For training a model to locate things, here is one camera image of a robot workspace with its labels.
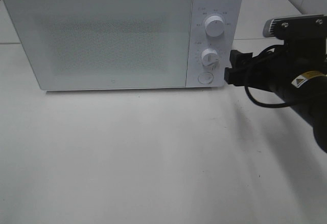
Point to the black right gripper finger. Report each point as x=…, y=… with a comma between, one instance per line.
x=239, y=59
x=235, y=76

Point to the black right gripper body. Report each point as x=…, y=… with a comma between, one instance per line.
x=295, y=71

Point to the white timer knob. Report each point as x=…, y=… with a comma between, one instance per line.
x=209, y=57

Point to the round door release button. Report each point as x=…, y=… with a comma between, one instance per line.
x=205, y=78

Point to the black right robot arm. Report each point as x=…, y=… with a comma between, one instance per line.
x=313, y=112

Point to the upper white power knob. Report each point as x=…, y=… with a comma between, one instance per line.
x=214, y=25

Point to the white microwave oven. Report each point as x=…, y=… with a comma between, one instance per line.
x=217, y=4

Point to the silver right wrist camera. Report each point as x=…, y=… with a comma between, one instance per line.
x=305, y=26

